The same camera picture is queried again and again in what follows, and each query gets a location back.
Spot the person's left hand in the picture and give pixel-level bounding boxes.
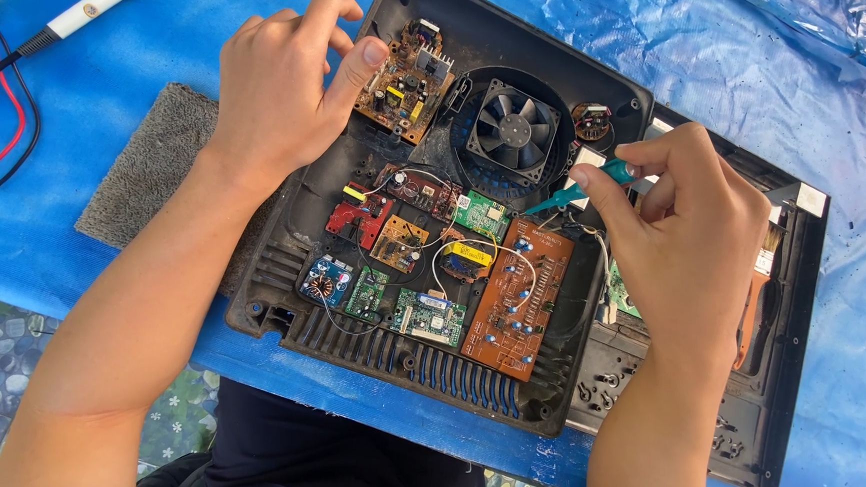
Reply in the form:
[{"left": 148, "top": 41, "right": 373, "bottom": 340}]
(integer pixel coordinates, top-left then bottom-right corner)
[{"left": 204, "top": 0, "right": 393, "bottom": 190}]

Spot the person's right hand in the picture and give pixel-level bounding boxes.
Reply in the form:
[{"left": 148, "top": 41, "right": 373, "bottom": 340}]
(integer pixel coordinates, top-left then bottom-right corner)
[{"left": 558, "top": 115, "right": 779, "bottom": 356}]

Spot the teal plastic hand tool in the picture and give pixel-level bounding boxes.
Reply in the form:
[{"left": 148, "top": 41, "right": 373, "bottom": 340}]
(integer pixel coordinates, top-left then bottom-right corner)
[{"left": 521, "top": 151, "right": 639, "bottom": 224}]

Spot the black plastic appliance housing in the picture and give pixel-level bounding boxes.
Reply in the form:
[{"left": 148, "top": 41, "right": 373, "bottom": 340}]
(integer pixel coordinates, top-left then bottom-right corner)
[{"left": 218, "top": 0, "right": 663, "bottom": 445}]

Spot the white square label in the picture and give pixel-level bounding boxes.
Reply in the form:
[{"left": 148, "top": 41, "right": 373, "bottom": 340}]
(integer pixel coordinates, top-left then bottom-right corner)
[{"left": 795, "top": 183, "right": 829, "bottom": 218}]

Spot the blue plastic table sheet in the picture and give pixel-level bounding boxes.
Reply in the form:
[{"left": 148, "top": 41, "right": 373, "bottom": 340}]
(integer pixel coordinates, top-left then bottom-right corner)
[{"left": 0, "top": 0, "right": 866, "bottom": 487}]

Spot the brown power supply circuit board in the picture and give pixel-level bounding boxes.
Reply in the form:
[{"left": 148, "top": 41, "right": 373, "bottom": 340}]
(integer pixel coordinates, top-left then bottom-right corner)
[{"left": 350, "top": 15, "right": 460, "bottom": 149}]

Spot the black appliance cover panel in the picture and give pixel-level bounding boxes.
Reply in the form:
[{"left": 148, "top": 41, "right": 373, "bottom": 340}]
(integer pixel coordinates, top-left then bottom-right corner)
[{"left": 561, "top": 99, "right": 837, "bottom": 487}]

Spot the grey towel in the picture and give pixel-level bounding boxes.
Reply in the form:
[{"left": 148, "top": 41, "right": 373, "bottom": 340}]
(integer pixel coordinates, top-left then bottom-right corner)
[{"left": 71, "top": 77, "right": 287, "bottom": 302}]

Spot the white plastic block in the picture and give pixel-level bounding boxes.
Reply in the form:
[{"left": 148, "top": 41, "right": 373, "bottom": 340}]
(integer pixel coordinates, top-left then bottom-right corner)
[{"left": 569, "top": 145, "right": 608, "bottom": 211}]

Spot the bright red circuit board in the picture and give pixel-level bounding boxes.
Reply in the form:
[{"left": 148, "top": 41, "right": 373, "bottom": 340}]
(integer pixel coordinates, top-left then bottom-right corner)
[{"left": 323, "top": 180, "right": 396, "bottom": 253}]

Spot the small round circuit board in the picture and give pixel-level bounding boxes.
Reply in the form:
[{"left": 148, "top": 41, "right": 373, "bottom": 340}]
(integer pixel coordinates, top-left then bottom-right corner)
[{"left": 569, "top": 102, "right": 614, "bottom": 144}]

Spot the dark red circuit board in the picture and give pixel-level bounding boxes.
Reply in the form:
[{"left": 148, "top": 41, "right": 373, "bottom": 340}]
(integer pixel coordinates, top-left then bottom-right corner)
[{"left": 372, "top": 162, "right": 465, "bottom": 224}]

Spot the large orange circuit board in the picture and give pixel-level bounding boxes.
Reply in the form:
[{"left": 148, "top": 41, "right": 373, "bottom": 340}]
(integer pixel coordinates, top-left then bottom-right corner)
[{"left": 458, "top": 214, "right": 578, "bottom": 386}]

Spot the blue circuit board with coil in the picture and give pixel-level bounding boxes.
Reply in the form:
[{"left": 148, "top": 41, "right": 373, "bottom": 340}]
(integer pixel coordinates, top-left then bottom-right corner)
[{"left": 297, "top": 252, "right": 356, "bottom": 309}]

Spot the white and grey soldering iron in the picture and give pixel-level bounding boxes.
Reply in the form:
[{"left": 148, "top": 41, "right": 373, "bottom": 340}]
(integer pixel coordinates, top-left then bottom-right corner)
[{"left": 14, "top": 0, "right": 182, "bottom": 68}]

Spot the tan square circuit board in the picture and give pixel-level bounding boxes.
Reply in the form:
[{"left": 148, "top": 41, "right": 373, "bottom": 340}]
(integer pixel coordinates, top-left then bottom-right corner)
[{"left": 368, "top": 213, "right": 432, "bottom": 276}]

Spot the black square cooling fan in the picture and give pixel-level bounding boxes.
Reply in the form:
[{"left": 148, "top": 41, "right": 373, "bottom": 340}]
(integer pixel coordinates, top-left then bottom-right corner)
[{"left": 463, "top": 76, "right": 564, "bottom": 186}]

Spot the small green square circuit board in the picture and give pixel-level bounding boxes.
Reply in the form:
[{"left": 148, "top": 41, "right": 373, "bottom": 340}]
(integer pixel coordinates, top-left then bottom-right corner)
[{"left": 452, "top": 190, "right": 514, "bottom": 243}]

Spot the narrow green circuit board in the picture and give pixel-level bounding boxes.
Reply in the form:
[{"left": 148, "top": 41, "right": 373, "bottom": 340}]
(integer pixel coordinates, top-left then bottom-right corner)
[{"left": 343, "top": 264, "right": 391, "bottom": 323}]

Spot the circuit board with yellow transformer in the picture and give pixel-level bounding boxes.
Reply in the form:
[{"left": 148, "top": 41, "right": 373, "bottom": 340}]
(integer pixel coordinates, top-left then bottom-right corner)
[{"left": 437, "top": 229, "right": 496, "bottom": 284}]

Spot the green circuit board with connector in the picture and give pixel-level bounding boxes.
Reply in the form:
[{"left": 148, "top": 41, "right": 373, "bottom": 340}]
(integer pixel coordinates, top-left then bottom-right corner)
[{"left": 388, "top": 286, "right": 469, "bottom": 349}]

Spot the person's dark clothing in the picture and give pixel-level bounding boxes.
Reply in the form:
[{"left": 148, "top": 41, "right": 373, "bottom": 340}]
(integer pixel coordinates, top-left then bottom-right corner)
[{"left": 136, "top": 372, "right": 493, "bottom": 487}]

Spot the green circuit board with wires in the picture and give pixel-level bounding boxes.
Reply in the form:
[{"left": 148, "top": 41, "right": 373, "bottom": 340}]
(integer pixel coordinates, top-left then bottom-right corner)
[{"left": 605, "top": 262, "right": 647, "bottom": 321}]

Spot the white wire with plug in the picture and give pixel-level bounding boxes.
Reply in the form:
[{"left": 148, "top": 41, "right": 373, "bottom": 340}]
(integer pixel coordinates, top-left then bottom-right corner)
[{"left": 574, "top": 224, "right": 623, "bottom": 325}]

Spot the looping white wire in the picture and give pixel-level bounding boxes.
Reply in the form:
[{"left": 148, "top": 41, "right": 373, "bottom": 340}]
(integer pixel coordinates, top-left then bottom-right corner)
[{"left": 428, "top": 236, "right": 541, "bottom": 312}]

